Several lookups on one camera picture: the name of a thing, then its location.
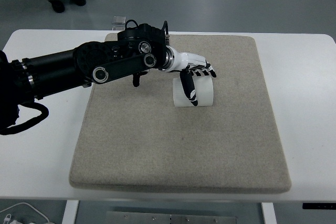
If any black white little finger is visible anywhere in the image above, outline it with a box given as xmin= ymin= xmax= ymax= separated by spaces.
xmin=206 ymin=62 xmax=217 ymax=78

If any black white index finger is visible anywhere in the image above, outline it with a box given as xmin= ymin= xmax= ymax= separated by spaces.
xmin=193 ymin=69 xmax=201 ymax=77

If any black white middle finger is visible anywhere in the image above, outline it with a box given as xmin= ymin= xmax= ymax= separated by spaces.
xmin=199 ymin=68 xmax=206 ymax=76

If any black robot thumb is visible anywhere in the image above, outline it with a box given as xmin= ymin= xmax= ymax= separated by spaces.
xmin=180 ymin=70 xmax=198 ymax=106

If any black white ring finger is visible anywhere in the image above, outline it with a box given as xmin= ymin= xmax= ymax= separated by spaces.
xmin=204 ymin=68 xmax=211 ymax=76

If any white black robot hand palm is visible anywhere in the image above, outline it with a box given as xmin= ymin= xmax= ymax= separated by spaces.
xmin=160 ymin=46 xmax=207 ymax=72

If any white ribbed cup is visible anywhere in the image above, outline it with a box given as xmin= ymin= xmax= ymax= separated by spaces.
xmin=173 ymin=76 xmax=214 ymax=107

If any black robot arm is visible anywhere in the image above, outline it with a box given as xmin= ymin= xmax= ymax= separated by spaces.
xmin=1 ymin=24 xmax=216 ymax=135

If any clear acrylic block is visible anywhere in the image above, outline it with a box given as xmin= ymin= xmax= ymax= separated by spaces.
xmin=111 ymin=16 xmax=126 ymax=31

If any beige felt mat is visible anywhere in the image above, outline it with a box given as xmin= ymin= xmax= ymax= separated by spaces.
xmin=69 ymin=35 xmax=291 ymax=194

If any metal plate under table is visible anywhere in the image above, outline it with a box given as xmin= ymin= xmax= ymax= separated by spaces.
xmin=105 ymin=211 xmax=237 ymax=224

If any black table control panel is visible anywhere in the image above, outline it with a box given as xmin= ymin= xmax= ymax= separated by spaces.
xmin=302 ymin=202 xmax=336 ymax=210

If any black sleeved cable loop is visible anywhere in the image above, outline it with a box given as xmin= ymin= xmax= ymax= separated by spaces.
xmin=0 ymin=102 xmax=50 ymax=136

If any white table leg frame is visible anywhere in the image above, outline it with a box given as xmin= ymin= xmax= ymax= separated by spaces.
xmin=61 ymin=200 xmax=79 ymax=224

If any white cable on floor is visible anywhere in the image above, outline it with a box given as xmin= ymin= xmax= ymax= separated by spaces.
xmin=0 ymin=202 xmax=52 ymax=224

